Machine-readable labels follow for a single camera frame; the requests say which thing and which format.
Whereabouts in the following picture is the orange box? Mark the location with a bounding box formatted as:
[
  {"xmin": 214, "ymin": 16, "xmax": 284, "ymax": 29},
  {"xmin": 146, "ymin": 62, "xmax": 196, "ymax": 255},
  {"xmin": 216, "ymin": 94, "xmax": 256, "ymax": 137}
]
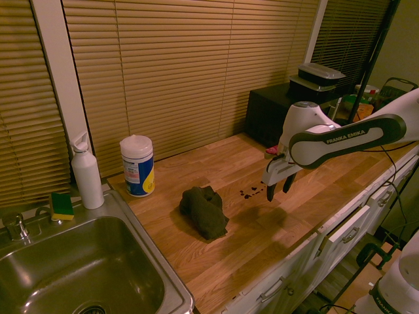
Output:
[{"xmin": 354, "ymin": 103, "xmax": 375, "ymax": 122}]

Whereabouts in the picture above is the dark shaded window blind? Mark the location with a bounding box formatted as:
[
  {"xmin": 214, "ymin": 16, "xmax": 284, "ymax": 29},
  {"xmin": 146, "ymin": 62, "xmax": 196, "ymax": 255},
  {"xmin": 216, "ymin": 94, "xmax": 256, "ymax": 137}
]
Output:
[{"xmin": 310, "ymin": 0, "xmax": 393, "ymax": 96}]

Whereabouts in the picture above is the dark green cloth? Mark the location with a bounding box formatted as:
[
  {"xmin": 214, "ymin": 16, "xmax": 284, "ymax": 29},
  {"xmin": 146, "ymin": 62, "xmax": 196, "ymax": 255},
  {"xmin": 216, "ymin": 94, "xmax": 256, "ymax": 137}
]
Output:
[{"xmin": 179, "ymin": 185, "xmax": 230, "ymax": 241}]

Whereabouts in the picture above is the white kitchen cabinet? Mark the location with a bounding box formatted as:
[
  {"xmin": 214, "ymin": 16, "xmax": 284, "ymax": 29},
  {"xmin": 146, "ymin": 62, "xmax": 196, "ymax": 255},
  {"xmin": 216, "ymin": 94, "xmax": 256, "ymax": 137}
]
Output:
[{"xmin": 225, "ymin": 143, "xmax": 419, "ymax": 314}]

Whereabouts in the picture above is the wide beige window blind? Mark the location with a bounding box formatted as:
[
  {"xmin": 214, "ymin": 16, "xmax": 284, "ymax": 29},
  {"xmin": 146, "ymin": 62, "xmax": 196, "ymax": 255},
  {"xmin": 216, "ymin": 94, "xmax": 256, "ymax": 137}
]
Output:
[{"xmin": 61, "ymin": 0, "xmax": 321, "ymax": 178}]

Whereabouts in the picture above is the disinfecting wipes canister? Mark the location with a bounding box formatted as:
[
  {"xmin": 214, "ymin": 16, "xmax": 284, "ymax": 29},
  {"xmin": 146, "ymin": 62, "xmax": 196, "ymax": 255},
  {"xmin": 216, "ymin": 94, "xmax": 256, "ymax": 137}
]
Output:
[{"xmin": 119, "ymin": 134, "xmax": 156, "ymax": 198}]

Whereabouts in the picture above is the dark liquid spill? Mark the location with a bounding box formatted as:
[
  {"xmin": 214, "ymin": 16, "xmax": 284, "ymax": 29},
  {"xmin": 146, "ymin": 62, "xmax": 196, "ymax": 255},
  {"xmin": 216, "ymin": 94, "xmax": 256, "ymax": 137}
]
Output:
[{"xmin": 238, "ymin": 184, "xmax": 266, "ymax": 200}]

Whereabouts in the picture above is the narrow beige window blind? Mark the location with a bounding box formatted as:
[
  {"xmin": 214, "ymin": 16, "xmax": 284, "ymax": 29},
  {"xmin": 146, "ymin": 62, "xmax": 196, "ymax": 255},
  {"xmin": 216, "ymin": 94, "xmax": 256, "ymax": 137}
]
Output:
[{"xmin": 0, "ymin": 0, "xmax": 72, "ymax": 207}]

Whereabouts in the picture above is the metal faucet handle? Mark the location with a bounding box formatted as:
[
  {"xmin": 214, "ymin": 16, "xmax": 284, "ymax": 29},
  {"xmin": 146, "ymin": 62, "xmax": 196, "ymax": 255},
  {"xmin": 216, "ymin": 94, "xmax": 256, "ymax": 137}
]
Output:
[{"xmin": 2, "ymin": 211, "xmax": 32, "ymax": 243}]

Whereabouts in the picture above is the black lidded food container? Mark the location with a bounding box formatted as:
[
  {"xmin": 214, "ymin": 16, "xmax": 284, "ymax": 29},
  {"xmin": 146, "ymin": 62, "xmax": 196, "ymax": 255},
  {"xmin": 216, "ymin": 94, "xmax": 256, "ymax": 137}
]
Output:
[
  {"xmin": 297, "ymin": 62, "xmax": 347, "ymax": 88},
  {"xmin": 287, "ymin": 74, "xmax": 338, "ymax": 98}
]

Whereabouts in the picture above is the green yellow sponge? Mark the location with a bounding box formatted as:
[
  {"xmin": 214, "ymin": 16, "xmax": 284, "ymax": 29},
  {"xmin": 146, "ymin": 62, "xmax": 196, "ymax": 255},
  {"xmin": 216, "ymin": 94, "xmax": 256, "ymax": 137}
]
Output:
[{"xmin": 49, "ymin": 192, "xmax": 75, "ymax": 222}]

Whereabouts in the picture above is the white window frame post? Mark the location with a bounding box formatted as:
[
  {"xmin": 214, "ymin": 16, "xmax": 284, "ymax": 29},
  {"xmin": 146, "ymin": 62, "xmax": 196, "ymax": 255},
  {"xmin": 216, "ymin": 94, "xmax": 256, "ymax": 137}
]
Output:
[{"xmin": 29, "ymin": 0, "xmax": 96, "ymax": 158}]

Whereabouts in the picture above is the white water bottle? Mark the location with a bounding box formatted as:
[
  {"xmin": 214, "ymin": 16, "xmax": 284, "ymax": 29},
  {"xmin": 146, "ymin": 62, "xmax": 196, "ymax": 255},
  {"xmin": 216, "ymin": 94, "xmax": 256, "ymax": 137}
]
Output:
[{"xmin": 69, "ymin": 131, "xmax": 105, "ymax": 211}]

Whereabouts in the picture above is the white bowl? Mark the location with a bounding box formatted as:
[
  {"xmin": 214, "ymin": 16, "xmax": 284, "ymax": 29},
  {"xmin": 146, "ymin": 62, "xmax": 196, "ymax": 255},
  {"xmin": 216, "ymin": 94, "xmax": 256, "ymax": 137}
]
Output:
[{"xmin": 354, "ymin": 84, "xmax": 381, "ymax": 96}]

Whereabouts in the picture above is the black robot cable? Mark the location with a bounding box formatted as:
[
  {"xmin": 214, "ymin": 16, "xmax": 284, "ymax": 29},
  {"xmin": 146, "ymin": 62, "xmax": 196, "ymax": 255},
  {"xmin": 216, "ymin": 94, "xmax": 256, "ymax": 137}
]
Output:
[{"xmin": 378, "ymin": 140, "xmax": 419, "ymax": 245}]

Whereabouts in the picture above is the stainless steel sink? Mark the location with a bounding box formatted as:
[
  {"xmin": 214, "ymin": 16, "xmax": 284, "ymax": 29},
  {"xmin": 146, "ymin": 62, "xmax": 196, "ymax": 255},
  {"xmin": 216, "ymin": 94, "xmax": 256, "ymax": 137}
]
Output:
[{"xmin": 0, "ymin": 188, "xmax": 196, "ymax": 314}]

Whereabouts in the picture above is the black clamp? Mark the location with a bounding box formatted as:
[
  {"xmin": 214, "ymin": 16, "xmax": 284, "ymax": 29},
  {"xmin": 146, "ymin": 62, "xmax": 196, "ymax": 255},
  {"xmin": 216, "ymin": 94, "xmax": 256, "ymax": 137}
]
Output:
[{"xmin": 355, "ymin": 241, "xmax": 395, "ymax": 271}]

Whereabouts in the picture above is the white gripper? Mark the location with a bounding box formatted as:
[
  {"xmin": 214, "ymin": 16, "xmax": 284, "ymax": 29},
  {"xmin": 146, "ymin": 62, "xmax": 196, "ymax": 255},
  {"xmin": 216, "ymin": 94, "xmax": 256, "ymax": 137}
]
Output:
[{"xmin": 261, "ymin": 153, "xmax": 301, "ymax": 202}]

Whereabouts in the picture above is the black camera stand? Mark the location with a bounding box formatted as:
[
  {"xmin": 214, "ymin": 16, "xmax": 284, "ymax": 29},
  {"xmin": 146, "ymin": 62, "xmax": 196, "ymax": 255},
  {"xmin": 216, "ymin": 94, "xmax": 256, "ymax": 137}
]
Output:
[{"xmin": 346, "ymin": 0, "xmax": 402, "ymax": 126}]

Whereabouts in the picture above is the black microwave box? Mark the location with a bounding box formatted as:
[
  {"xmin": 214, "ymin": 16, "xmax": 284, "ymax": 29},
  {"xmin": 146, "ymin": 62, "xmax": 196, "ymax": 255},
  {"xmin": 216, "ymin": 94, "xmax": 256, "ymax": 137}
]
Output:
[{"xmin": 247, "ymin": 82, "xmax": 342, "ymax": 148}]

